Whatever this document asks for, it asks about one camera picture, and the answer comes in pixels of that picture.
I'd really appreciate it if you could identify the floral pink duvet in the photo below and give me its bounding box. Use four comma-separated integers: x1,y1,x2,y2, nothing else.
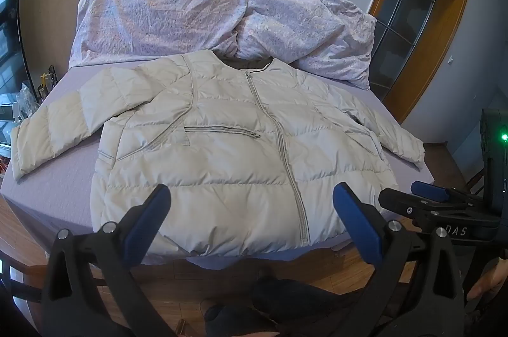
68,0,378,91

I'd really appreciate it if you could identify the person's right hand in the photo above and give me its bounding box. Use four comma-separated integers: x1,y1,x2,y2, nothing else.
467,258,508,301

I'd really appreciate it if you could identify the dark glass panel door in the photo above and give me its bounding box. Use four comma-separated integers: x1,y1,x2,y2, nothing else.
371,0,445,103

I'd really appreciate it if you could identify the group of small containers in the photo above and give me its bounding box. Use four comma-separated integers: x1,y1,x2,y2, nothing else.
37,64,61,100

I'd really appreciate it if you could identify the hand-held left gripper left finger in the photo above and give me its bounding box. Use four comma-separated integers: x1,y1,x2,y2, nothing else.
42,183,172,337

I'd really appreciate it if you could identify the beige puffer jacket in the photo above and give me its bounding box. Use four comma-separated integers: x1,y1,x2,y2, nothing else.
10,53,426,257

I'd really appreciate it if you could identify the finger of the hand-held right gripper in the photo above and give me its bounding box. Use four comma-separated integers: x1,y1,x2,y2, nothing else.
378,189,449,221
411,181,483,203

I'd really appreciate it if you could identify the bed with purple sheet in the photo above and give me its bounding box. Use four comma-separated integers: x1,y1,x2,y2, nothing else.
0,57,435,272

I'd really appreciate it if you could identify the black television screen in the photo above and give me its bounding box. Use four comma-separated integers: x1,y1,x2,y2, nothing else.
0,0,38,108

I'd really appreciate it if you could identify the dark cloth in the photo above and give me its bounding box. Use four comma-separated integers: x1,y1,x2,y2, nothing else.
203,269,360,337

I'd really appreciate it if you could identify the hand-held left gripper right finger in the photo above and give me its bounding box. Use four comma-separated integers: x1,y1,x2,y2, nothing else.
332,182,465,337

